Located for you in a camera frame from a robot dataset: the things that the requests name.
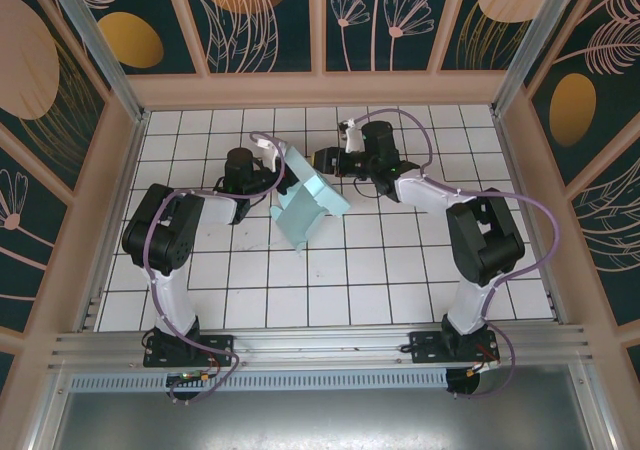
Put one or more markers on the light blue cloth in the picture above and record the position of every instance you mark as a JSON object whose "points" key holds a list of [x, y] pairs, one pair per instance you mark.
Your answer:
{"points": [[305, 205]]}

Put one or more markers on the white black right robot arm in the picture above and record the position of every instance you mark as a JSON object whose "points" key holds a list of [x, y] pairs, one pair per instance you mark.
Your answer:
{"points": [[465, 305]]}

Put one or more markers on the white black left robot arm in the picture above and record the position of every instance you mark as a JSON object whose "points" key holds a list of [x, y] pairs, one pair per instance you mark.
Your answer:
{"points": [[172, 295]]}

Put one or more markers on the grey metal sheet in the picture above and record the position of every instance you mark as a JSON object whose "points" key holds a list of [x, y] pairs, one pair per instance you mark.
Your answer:
{"points": [[320, 422]]}

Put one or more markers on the aluminium side rail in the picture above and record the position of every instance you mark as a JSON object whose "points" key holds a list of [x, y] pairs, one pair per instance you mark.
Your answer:
{"points": [[112, 220], [530, 220]]}

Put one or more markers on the long aluminium base rail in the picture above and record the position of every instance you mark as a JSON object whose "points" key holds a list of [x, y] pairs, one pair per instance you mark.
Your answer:
{"points": [[320, 342]]}

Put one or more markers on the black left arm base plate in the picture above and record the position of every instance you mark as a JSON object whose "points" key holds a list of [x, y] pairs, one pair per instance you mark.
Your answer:
{"points": [[220, 345]]}

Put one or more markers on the aluminium corner post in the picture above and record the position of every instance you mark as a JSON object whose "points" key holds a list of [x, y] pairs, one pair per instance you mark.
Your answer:
{"points": [[95, 45], [535, 40]]}

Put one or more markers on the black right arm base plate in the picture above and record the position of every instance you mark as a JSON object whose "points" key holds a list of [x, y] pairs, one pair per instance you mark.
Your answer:
{"points": [[425, 345]]}

